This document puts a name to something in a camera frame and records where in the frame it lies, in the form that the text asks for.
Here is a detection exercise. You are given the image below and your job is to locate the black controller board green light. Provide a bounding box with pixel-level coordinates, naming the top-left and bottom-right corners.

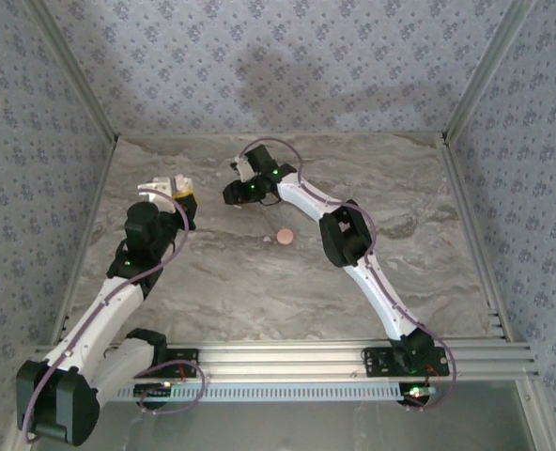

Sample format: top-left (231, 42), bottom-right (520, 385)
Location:
top-left (133, 381), bottom-right (176, 401)
top-left (397, 381), bottom-right (438, 408)

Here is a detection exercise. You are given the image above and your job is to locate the aluminium table side rail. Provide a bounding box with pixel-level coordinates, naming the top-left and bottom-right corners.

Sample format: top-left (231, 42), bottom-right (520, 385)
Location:
top-left (440, 132), bottom-right (514, 343)
top-left (51, 134), bottom-right (120, 347)

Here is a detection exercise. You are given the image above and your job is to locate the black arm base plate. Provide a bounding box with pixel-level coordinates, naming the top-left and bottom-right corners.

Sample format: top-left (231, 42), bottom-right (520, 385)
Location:
top-left (131, 345), bottom-right (202, 380)
top-left (362, 345), bottom-right (451, 378)

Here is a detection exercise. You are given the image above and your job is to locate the aluminium frame post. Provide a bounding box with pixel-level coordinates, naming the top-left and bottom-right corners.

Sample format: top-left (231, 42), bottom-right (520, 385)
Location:
top-left (440, 0), bottom-right (540, 142)
top-left (0, 412), bottom-right (25, 451)
top-left (23, 0), bottom-right (122, 145)
top-left (515, 379), bottom-right (556, 451)

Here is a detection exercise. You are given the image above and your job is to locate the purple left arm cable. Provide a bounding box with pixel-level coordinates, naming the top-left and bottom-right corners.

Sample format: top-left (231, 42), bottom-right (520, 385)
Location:
top-left (22, 196), bottom-right (208, 445)

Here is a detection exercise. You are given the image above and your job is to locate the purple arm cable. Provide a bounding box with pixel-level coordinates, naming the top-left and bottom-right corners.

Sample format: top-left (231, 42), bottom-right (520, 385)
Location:
top-left (22, 196), bottom-right (208, 445)
top-left (239, 135), bottom-right (457, 414)

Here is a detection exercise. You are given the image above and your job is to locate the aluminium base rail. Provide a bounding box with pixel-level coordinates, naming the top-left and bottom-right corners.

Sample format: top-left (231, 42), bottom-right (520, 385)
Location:
top-left (33, 340), bottom-right (541, 381)

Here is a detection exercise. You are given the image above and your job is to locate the white slotted cable duct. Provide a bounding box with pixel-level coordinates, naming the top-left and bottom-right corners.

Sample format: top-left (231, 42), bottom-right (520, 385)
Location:
top-left (111, 381), bottom-right (404, 404)

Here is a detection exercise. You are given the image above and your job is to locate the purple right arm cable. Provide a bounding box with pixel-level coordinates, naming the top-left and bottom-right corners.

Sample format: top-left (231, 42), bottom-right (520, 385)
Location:
top-left (239, 135), bottom-right (457, 414)

